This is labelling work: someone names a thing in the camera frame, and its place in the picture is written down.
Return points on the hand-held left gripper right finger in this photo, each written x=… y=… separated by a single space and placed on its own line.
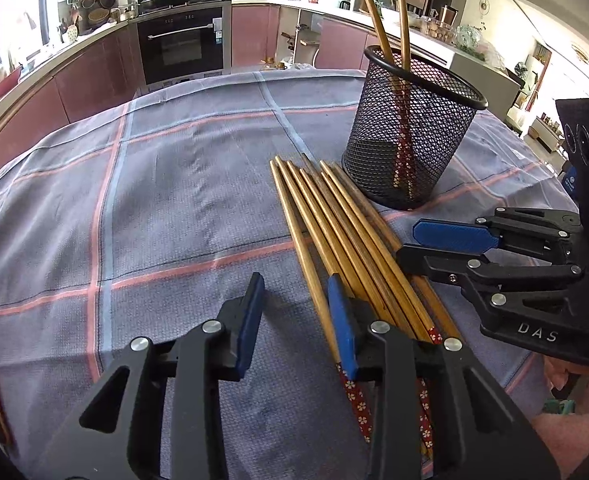
x=342 y=330

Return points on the black mesh utensil holder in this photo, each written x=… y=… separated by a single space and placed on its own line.
x=439 y=125

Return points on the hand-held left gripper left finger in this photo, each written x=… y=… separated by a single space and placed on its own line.
x=247 y=325

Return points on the pink kitchen base cabinets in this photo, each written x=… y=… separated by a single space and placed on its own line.
x=89 y=80

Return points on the red basin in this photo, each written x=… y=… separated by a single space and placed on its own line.
x=5 y=82

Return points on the built-in black oven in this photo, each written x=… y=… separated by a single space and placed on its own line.
x=182 y=45

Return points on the blue plaid tablecloth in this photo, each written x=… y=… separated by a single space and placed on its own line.
x=174 y=185

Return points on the bunch of wooden chopsticks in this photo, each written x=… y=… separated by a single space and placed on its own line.
x=319 y=225

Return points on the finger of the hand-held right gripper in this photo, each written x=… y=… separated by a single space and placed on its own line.
x=449 y=236
x=424 y=260

